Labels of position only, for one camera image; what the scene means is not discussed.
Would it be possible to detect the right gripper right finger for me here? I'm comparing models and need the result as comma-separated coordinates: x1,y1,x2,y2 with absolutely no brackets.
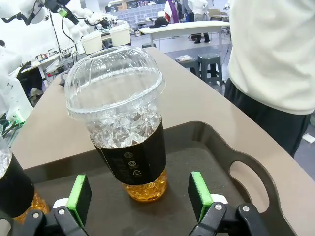
187,171,268,236

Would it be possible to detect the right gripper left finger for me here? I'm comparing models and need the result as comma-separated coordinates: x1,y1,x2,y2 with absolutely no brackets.
23,174,93,236

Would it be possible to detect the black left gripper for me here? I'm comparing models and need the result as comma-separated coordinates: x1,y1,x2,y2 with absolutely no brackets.
45,0,80,25

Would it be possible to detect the iced tea clear dome cup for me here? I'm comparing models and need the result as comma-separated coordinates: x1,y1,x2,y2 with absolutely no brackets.
0,124,50,225
64,45,168,203

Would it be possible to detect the brown plastic tray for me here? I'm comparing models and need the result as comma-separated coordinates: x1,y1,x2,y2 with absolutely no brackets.
23,120,296,236

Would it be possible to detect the cluttered white workbench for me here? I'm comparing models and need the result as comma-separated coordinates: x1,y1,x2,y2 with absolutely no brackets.
21,52,62,86

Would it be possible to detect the shelf of storage boxes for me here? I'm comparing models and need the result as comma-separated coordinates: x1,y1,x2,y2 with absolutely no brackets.
115,2,168,23

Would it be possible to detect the black bag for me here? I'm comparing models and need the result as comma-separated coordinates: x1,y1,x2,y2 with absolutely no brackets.
152,16,170,28

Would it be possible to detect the long white background table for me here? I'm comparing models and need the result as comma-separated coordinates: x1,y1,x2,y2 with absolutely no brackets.
138,21,231,54

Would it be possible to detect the grey plastic stool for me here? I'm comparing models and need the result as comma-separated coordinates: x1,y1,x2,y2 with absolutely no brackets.
196,53,223,86
181,59,199,75

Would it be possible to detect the bystander in white shirt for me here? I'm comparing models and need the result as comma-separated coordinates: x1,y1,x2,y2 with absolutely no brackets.
188,0,211,44

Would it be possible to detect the person in cream sweater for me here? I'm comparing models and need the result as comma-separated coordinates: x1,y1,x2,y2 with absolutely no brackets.
223,0,315,159

